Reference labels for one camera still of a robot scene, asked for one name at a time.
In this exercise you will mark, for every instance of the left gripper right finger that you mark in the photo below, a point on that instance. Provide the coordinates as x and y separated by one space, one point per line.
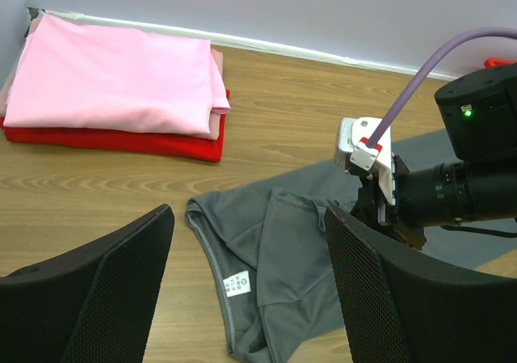
400 305

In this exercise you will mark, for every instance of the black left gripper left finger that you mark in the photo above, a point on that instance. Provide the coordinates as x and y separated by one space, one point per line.
94 303

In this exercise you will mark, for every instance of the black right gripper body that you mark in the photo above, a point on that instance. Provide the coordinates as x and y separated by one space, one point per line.
448 195

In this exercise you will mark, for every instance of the grey t shirt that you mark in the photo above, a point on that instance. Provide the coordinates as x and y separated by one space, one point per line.
267 247

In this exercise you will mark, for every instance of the red plastic bin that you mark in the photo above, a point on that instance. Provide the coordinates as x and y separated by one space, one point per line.
497 61

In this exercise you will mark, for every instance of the folded red t shirt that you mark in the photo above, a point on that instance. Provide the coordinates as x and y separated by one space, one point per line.
174 145

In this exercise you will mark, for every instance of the folded pink t shirt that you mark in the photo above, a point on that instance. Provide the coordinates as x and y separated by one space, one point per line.
72 75

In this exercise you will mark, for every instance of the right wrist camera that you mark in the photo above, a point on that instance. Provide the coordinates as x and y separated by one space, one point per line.
351 148

